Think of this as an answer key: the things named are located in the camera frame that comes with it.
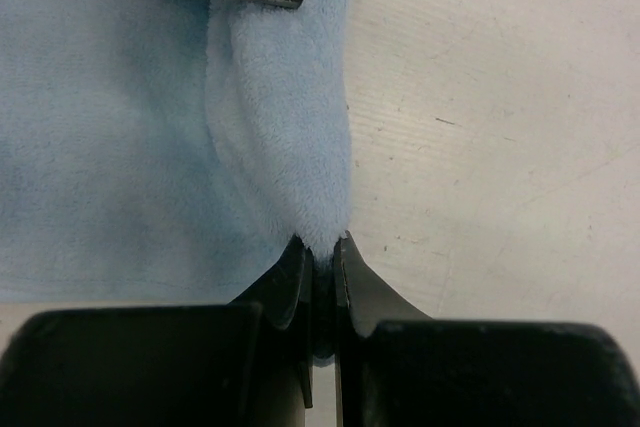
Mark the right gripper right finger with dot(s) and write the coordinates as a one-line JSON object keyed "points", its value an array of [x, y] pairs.
{"points": [[363, 301]]}

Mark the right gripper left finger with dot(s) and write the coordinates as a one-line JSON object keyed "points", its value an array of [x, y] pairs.
{"points": [[272, 337]]}

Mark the light blue towel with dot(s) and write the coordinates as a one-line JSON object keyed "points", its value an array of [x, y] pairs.
{"points": [[169, 150]]}

